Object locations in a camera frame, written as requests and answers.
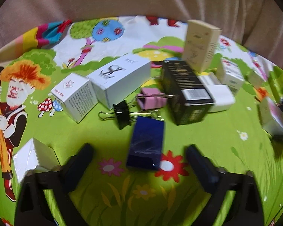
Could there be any white pink small box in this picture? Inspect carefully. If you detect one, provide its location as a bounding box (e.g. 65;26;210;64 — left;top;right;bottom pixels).
259;96;283;136

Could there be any white cube box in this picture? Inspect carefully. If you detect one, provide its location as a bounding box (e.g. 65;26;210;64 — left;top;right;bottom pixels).
13;138;60;183

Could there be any white rounded case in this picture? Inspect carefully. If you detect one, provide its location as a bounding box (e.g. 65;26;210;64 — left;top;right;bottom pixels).
198;73;236;113

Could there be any small white red box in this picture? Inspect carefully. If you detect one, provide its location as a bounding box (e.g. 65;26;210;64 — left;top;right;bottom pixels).
215;57;244;96

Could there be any dark blue small box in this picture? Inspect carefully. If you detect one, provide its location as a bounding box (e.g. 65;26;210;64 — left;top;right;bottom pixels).
126;116;165;171

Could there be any black binder clip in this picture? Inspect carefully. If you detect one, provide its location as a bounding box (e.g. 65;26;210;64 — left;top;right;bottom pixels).
98;100;140;130

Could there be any beige curtain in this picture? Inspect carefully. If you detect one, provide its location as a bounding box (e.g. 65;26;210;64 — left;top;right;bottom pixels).
0;0;283;63

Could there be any black gold box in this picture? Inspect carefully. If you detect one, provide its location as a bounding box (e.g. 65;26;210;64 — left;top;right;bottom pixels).
161;60;214;125

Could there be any tall beige box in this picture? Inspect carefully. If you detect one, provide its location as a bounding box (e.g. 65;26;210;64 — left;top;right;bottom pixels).
182;19;222;73

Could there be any white box with red logo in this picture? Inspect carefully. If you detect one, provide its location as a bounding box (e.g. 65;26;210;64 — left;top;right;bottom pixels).
51;73;98;123

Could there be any pink binder clip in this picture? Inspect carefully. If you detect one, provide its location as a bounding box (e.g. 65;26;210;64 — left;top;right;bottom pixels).
136;88;173;110

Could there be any long white box black logo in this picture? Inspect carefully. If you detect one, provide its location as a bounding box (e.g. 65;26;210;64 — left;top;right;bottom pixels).
87;54;151;110

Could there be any colourful cartoon tablecloth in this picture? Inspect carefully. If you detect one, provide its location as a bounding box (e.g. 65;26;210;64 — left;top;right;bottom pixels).
0;16;283;225

